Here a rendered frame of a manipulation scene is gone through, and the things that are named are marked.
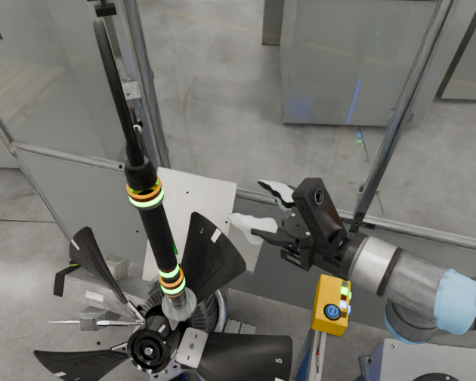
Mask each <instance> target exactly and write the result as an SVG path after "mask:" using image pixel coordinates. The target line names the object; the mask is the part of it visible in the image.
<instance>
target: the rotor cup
mask: <svg viewBox="0 0 476 381"><path fill-rule="evenodd" d="M144 317H145V318H146V320H145V321H143V323H142V324H141V325H140V326H139V328H137V329H136V331H134V332H133V334H131V336H130V337H129V339H128V343H127V354H128V357H129V360H130V361H131V363H132V364H133V365H134V366H135V367H136V368H137V369H139V370H140V371H142V372H145V373H159V372H161V371H163V370H164V369H166V368H167V366H168V365H169V363H170V362H171V360H172V358H173V357H174V356H175V354H176V353H177V351H178V349H179V346H180V344H181V340H182V338H183V336H184V333H185V330H186V329H187V328H188V327H191V328H192V324H191V321H190V318H188V319H186V321H185V322H183V321H181V322H180V323H179V325H178V327H177V329H176V331H175V332H173V330H172V329H171V326H170V323H169V321H168V318H167V317H166V316H165V315H164V316H163V310H162V305H161V303H159V304H156V305H154V306H153V307H152V308H151V309H150V310H149V311H148V312H147V313H146V314H145V315H144ZM162 325H165V328H164V329H163V330H162V332H159V329H160V328H161V327H162ZM147 347H149V348H151V349H152V351H153V353H152V354H151V355H146V354H145V352H144V350H145V348H147ZM176 349H177V350H176ZM175 350H176V352H175ZM174 352H175V354H174V356H173V357H172V355H173V353H174Z"/></svg>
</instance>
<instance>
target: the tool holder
mask: <svg viewBox="0 0 476 381"><path fill-rule="evenodd" d="M185 292H186V295H187V297H186V298H187V304H186V306H185V307H184V308H183V309H181V310H175V309H173V307H172V305H171V303H170V302H169V300H168V297H167V295H164V297H163V300H162V302H161V305H162V310H163V316H164V315H165V316H166V317H167V318H168V319H169V320H171V321H185V320H186V319H188V318H189V317H191V316H192V314H193V313H194V312H195V310H196V296H195V294H194V292H193V291H192V290H190V289H189V288H187V287H185Z"/></svg>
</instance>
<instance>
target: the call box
mask: <svg viewBox="0 0 476 381"><path fill-rule="evenodd" d="M342 281H345V280H342V279H340V278H337V277H331V276H328V275H325V274H321V275H320V279H319V281H318V284H317V290H316V295H315V300H314V310H313V315H312V321H311V329H314V330H319V331H321V332H324V333H329V334H332V335H335V336H342V334H343V332H344V331H345V329H346V328H347V326H348V310H349V301H350V291H351V282H350V281H349V280H348V281H347V282H348V287H343V286H342ZM345 282H346V281H345ZM342 287H343V288H346V289H348V292H347V294H344V293H342ZM341 294H343V295H346V296H347V300H346V301H344V300H341ZM340 301H343V302H346V308H343V307H340ZM329 305H335V306H336V307H337V308H338V309H339V315H338V317H337V318H330V317H329V316H328V315H327V314H326V308H327V307H328V306H329ZM341 311H344V312H347V317H346V318H343V317H340V315H341Z"/></svg>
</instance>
